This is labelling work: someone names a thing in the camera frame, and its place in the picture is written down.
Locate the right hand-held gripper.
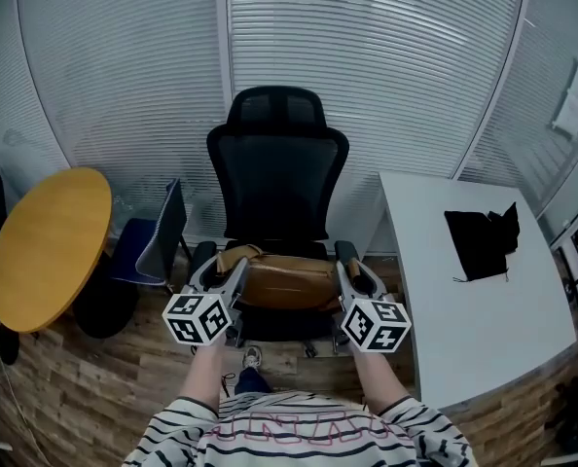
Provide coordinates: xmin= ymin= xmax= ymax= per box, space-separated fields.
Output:
xmin=336 ymin=259 xmax=413 ymax=355

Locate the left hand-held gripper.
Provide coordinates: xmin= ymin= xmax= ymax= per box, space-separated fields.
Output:
xmin=162 ymin=254 xmax=250 ymax=347

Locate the brown leather bag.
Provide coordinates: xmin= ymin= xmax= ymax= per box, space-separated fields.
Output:
xmin=214 ymin=243 xmax=343 ymax=311

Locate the black mesh office chair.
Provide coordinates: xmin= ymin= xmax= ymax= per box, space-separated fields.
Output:
xmin=187 ymin=85 xmax=368 ymax=358

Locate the person's left forearm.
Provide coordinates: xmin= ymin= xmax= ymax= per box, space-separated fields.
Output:
xmin=178 ymin=341 xmax=226 ymax=416

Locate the person's right forearm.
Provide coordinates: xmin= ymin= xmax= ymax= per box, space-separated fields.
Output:
xmin=350 ymin=343 xmax=415 ymax=416

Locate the blue fabric chair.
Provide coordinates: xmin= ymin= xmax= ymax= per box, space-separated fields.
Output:
xmin=109 ymin=177 xmax=193 ymax=295

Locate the black bag on floor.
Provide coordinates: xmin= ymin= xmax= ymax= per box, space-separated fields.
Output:
xmin=544 ymin=375 xmax=578 ymax=456

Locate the person's pale sneaker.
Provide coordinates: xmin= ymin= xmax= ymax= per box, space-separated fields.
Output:
xmin=241 ymin=346 xmax=264 ymax=372

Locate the white desk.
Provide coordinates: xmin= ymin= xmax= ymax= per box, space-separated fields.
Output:
xmin=366 ymin=170 xmax=578 ymax=411

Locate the person's dark trouser leg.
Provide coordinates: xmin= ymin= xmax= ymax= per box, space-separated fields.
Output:
xmin=233 ymin=366 xmax=274 ymax=399

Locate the black cloth pouch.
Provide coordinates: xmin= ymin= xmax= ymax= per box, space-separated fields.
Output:
xmin=443 ymin=200 xmax=522 ymax=283

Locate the person's striped shirt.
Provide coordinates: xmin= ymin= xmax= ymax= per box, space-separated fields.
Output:
xmin=122 ymin=389 xmax=480 ymax=467

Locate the round wooden table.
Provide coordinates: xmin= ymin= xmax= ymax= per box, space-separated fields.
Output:
xmin=0 ymin=165 xmax=140 ymax=341

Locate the white wall document holder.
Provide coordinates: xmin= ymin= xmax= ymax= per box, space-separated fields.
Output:
xmin=550 ymin=54 xmax=578 ymax=141

